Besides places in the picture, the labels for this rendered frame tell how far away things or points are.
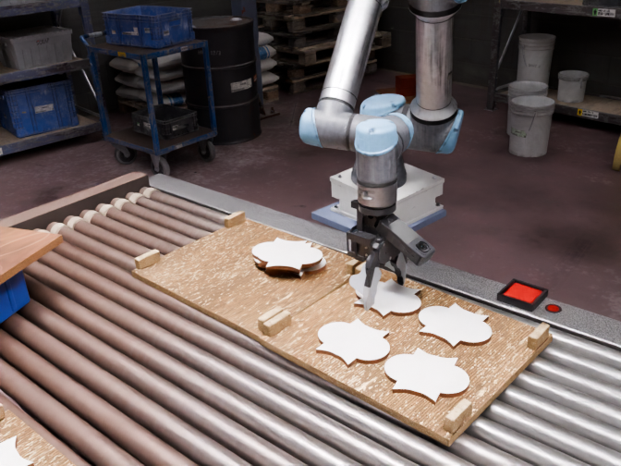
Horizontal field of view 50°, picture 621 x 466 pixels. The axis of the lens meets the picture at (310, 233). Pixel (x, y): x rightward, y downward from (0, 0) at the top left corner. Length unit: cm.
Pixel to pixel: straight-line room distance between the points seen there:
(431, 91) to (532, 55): 427
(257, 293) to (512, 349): 52
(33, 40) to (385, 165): 449
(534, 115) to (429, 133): 317
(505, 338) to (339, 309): 32
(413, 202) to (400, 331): 61
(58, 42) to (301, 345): 460
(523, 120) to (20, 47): 363
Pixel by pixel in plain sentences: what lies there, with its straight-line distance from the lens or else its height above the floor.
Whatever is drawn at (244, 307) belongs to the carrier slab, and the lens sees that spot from 135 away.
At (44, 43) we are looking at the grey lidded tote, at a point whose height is 80.
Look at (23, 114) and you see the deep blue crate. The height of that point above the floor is 32.
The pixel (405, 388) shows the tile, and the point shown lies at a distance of 112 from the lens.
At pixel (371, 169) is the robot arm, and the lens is 122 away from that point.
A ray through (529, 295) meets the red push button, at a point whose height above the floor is 93.
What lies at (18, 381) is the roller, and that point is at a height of 92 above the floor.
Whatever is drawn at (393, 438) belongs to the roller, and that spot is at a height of 91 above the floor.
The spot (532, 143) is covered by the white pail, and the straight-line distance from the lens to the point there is 493.
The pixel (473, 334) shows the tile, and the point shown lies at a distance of 126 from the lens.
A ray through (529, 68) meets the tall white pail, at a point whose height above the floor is 37.
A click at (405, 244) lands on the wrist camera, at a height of 108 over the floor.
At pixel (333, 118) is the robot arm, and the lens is 133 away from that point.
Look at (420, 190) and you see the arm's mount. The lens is 182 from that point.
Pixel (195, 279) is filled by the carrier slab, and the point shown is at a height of 94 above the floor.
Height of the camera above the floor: 165
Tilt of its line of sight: 26 degrees down
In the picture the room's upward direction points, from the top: 3 degrees counter-clockwise
